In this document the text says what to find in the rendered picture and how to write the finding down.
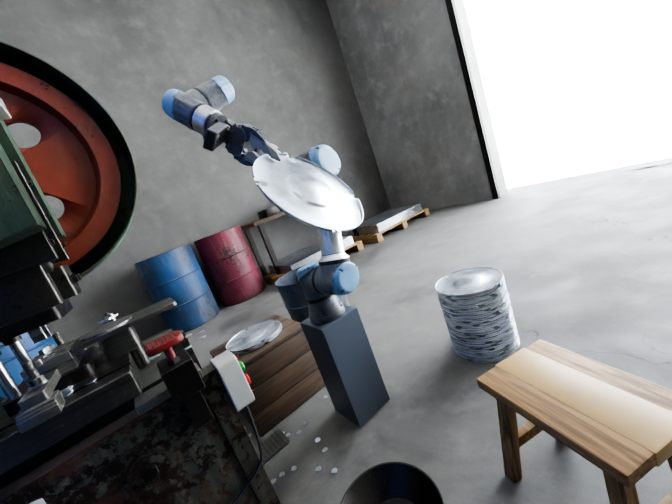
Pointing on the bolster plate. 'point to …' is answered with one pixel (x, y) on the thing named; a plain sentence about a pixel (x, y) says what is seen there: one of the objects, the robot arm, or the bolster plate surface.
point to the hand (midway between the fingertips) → (273, 160)
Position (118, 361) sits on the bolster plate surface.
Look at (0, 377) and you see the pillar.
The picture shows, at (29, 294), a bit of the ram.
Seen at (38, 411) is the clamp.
